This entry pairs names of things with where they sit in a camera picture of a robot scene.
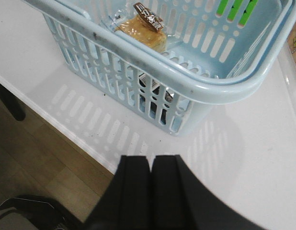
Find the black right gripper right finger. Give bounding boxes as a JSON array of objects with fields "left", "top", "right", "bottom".
[{"left": 152, "top": 155, "right": 261, "bottom": 230}]

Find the green packaged item behind basket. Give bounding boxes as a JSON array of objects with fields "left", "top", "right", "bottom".
[{"left": 216, "top": 0, "right": 258, "bottom": 28}]

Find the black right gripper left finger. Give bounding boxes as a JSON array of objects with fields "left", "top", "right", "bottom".
[{"left": 87, "top": 155, "right": 151, "bottom": 230}]

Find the light blue plastic basket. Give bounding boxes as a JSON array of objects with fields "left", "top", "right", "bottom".
[{"left": 28, "top": 0, "right": 296, "bottom": 136}]

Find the packaged bread slice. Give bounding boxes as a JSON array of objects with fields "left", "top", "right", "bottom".
[{"left": 99, "top": 2, "right": 177, "bottom": 53}]

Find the black tissue pack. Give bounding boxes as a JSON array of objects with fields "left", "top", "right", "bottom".
[{"left": 138, "top": 73, "right": 173, "bottom": 125}]

